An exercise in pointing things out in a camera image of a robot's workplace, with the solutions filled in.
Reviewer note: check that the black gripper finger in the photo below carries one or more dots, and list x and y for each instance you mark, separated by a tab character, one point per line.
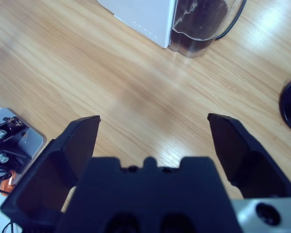
242	155
53	165

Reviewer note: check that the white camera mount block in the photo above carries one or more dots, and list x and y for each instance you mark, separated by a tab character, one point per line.
31	143

